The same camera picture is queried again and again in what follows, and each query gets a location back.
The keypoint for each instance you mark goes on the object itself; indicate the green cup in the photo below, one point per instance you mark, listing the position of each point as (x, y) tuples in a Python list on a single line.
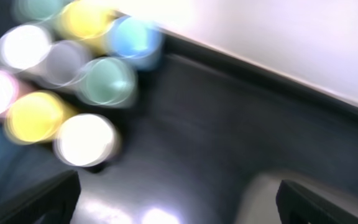
[(37, 9), (107, 81)]

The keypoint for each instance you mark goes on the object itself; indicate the grey cup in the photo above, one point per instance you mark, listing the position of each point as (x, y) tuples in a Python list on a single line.
[(64, 63)]

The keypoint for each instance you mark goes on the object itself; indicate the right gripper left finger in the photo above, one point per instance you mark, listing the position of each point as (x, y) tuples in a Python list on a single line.
[(42, 202)]

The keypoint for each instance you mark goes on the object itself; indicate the steel sink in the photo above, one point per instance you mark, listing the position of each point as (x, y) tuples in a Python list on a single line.
[(259, 202)]

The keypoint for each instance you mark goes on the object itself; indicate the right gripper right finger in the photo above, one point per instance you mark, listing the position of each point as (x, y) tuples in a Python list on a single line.
[(309, 208)]

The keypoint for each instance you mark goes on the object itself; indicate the black tray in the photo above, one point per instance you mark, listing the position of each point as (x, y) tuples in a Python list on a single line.
[(99, 169)]

